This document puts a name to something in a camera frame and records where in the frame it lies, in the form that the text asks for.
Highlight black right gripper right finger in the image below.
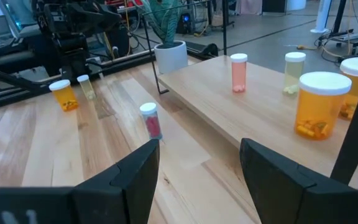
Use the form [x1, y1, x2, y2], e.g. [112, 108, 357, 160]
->
[240, 138, 332, 224]

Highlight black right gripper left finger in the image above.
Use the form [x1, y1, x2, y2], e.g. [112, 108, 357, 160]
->
[71, 139, 160, 224]

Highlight yellow-green pill bottle white cap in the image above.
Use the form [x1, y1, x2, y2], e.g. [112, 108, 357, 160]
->
[283, 51, 306, 96]
[76, 74, 96, 101]

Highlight blue pill bottle red pills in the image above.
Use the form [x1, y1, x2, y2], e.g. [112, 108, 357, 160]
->
[139, 102, 163, 141]

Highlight orange pill bottle white cap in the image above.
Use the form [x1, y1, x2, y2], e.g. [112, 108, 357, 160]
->
[294, 71, 352, 141]
[337, 57, 358, 121]
[48, 79, 80, 112]

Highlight pink pill bottle white cap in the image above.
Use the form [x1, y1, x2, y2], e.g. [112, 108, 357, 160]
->
[230, 53, 249, 93]

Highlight wooden shelf with black legs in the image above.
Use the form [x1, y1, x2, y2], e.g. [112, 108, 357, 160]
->
[140, 0, 358, 190]

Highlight monitor with blue edge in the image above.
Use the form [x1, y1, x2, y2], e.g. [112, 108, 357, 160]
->
[0, 0, 40, 34]

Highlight snake plant in white pot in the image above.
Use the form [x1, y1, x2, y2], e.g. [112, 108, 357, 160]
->
[140, 0, 188, 75]

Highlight black box with blue light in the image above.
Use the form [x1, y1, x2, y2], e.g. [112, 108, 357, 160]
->
[176, 9, 195, 35]

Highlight white tower fan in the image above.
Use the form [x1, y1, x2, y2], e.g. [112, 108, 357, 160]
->
[310, 0, 335, 34]

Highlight black equipment stand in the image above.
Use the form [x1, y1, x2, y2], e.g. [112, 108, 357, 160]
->
[317, 0, 358, 55]

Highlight yellow cable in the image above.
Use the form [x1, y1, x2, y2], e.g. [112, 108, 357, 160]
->
[103, 30, 113, 60]

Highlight black aluminium table frame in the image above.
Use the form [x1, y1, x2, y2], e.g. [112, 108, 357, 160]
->
[0, 52, 155, 113]

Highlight black floor cable ramp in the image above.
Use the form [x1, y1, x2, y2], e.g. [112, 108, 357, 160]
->
[185, 41, 219, 60]

